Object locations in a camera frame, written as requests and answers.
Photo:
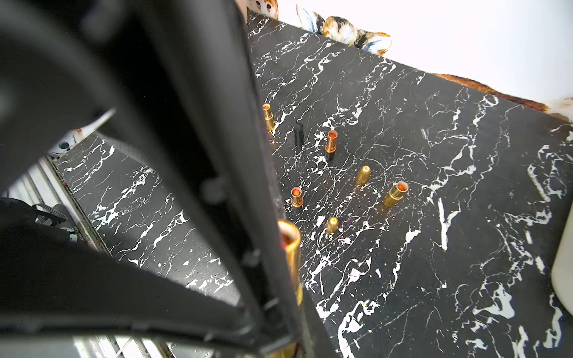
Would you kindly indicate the aluminium front rail frame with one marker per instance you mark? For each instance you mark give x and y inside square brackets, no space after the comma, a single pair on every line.
[43,188]

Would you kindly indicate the gold lipstick cap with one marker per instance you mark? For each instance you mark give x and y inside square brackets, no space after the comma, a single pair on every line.
[363,176]
[332,226]

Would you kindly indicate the black lipstick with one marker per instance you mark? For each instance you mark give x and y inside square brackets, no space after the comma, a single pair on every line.
[331,145]
[297,199]

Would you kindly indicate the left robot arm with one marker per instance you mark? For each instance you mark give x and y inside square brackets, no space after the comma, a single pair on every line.
[31,215]

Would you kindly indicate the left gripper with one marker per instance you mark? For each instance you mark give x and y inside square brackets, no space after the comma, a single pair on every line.
[62,60]

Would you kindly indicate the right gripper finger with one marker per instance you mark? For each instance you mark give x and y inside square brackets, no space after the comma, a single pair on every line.
[318,343]

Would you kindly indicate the cream plastic tray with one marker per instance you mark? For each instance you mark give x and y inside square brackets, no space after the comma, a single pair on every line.
[562,268]

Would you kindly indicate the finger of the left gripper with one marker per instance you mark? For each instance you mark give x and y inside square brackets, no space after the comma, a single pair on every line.
[239,222]
[52,288]

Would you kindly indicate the black lipstick cap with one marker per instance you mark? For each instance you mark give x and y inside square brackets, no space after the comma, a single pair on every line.
[298,130]

